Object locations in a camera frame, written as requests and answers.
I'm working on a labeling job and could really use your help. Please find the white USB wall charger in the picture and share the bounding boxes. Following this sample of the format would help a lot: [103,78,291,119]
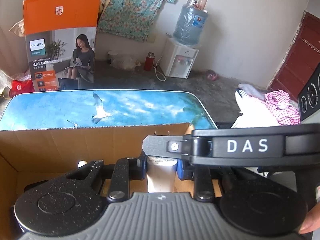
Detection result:
[146,129,178,194]

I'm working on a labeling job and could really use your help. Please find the green dropper bottle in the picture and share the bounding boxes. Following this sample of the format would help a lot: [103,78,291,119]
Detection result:
[78,160,87,168]

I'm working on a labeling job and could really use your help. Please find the person's right hand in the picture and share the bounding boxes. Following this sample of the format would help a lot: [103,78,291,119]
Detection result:
[299,202,320,234]

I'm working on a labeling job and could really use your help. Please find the pink patterned cloth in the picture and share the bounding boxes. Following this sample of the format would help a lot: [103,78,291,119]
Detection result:
[264,90,300,126]

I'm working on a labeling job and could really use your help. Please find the brown cardboard box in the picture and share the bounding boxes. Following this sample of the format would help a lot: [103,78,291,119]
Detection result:
[1,123,222,239]

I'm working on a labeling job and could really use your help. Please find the dark red door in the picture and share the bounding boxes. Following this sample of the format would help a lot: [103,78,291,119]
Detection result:
[267,12,320,101]

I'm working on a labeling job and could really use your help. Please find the pink slippers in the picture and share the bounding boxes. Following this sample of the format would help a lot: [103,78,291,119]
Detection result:
[207,71,219,81]

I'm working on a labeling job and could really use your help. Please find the red plastic bag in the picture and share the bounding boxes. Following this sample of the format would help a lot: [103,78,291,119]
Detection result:
[9,79,35,98]

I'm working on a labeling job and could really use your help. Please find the white water dispenser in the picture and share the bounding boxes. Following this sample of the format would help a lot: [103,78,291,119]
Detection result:
[160,38,199,79]

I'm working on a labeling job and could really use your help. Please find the white plastic bag on floor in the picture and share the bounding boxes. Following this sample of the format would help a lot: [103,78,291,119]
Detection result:
[110,55,141,71]

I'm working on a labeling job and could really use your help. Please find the blue water jug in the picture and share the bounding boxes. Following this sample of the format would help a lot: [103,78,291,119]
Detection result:
[173,4,208,46]

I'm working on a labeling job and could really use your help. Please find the red thermos bottle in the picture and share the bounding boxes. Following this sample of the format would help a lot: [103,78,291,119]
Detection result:
[144,52,155,71]

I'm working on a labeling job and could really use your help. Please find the orange Philips product box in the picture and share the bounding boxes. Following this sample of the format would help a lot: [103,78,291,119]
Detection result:
[23,0,100,92]

